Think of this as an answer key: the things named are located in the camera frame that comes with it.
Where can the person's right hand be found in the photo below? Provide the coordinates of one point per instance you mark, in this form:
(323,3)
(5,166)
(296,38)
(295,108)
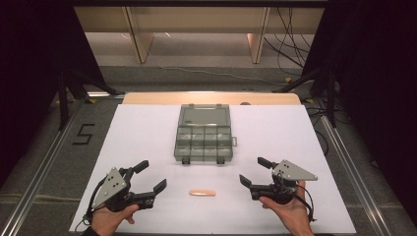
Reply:
(291,213)

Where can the white sheet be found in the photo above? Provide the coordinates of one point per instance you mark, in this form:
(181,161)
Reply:
(147,137)

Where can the person's left hand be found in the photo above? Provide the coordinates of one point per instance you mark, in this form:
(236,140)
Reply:
(108,219)

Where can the clear grey plastic compartment box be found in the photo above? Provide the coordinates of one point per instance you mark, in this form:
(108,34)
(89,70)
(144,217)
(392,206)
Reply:
(204,132)

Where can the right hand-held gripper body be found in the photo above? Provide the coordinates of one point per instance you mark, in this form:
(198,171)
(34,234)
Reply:
(288,172)

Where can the black metal stand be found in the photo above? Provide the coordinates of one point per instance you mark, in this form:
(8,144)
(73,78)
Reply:
(63,98)
(331,98)

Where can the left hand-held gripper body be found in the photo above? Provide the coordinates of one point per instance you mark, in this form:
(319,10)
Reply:
(113,187)

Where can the black curtain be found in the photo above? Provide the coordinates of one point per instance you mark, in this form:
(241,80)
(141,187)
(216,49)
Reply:
(29,65)
(380,82)

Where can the wooden table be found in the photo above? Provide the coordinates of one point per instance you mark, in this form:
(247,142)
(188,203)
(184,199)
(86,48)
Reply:
(209,98)

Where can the small peach oblong piece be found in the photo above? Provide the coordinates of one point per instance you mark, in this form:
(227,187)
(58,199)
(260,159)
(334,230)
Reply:
(202,193)

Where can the beige wooden desk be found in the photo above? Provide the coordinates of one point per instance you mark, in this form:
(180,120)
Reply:
(200,19)

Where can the aluminium floor rail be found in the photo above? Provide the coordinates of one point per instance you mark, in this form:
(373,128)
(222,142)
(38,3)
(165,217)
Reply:
(357,180)
(39,173)

